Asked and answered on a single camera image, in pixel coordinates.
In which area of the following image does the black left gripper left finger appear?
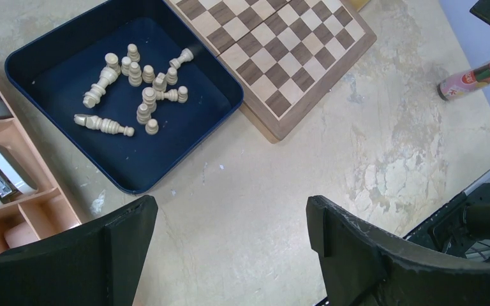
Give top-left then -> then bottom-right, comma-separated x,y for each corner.
0,195 -> 158,305

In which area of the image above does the light wooden queen piece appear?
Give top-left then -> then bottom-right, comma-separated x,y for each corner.
83,67 -> 118,108

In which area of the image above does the light wooden pawn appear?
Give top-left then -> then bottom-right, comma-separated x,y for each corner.
145,119 -> 159,135

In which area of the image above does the dark blue square tray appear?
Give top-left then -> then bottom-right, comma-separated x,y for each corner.
4,1 -> 244,194

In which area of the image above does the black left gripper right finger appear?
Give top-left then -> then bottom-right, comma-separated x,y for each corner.
306,195 -> 490,305

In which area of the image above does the peach desk organizer tray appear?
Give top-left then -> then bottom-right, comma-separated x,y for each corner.
0,82 -> 82,254

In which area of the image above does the pink eraser block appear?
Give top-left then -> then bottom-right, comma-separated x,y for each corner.
4,222 -> 38,249

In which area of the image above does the pink marker pen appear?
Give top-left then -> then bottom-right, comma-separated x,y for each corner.
436,61 -> 490,101

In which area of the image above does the light wooden king piece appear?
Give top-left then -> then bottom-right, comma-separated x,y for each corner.
73,114 -> 135,137

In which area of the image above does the wooden chess board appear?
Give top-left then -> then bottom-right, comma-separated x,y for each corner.
169,0 -> 376,143

